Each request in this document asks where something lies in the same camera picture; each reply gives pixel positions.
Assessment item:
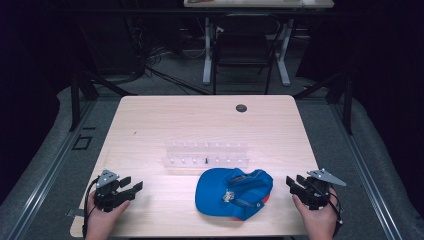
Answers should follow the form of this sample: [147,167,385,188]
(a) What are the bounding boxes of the black tape square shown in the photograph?
[71,134,94,151]

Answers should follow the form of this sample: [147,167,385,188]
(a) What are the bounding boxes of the person's right hand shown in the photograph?
[292,187,339,240]

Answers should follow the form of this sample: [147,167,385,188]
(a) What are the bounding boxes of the aluminium floor rail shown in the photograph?
[329,99,405,240]
[6,99,98,240]

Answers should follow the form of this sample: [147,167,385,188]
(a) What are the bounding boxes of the clear acrylic peg rack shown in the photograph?
[161,141,251,169]

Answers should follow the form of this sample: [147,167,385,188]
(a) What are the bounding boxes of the black chair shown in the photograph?
[212,13,282,96]

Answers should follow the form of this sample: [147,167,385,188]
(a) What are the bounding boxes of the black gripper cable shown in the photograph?
[328,188,344,236]
[81,176,101,240]

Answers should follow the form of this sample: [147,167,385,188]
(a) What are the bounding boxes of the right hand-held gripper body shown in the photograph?
[299,168,347,211]

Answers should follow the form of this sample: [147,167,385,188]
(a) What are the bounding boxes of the black metal stand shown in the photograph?
[292,70,355,136]
[68,70,138,132]

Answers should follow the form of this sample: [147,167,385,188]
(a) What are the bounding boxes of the white-legged desk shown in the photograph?
[183,0,335,87]

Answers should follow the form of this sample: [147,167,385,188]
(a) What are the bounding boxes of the blue baseball cap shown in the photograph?
[194,167,274,222]

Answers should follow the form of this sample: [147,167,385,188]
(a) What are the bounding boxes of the person's left hand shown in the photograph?
[85,192,131,240]

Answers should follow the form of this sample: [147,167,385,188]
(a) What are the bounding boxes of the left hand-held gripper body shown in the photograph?
[93,169,136,213]

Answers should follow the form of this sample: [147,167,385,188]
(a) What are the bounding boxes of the black floor cables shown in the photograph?
[126,19,212,96]

